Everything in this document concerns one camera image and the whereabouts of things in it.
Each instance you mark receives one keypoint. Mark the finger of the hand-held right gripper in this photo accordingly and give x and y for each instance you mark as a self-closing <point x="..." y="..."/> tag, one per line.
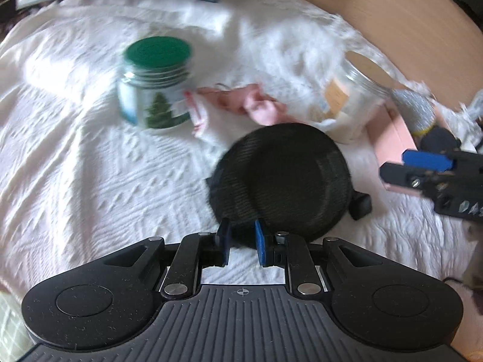
<point x="403" y="177"/>
<point x="426" y="159"/>

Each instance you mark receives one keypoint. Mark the pink cardboard box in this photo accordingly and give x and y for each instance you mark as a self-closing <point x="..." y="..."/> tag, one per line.
<point x="392" y="135"/>

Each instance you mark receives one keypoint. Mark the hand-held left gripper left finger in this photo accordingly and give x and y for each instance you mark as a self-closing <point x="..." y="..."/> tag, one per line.
<point x="225" y="243"/>

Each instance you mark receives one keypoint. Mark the open clear glass jar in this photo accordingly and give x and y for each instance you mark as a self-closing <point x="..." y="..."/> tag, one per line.
<point x="354" y="94"/>

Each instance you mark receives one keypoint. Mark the white fringed blanket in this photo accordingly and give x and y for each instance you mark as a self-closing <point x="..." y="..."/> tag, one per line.
<point x="75" y="166"/>

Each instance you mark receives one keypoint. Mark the green lid jar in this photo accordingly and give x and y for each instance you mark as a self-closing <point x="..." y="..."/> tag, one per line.
<point x="154" y="83"/>

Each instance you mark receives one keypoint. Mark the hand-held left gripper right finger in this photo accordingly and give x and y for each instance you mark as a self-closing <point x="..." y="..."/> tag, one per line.
<point x="260" y="243"/>

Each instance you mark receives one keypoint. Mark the pink soft cloth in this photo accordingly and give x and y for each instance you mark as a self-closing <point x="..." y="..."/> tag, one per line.
<point x="253" y="101"/>

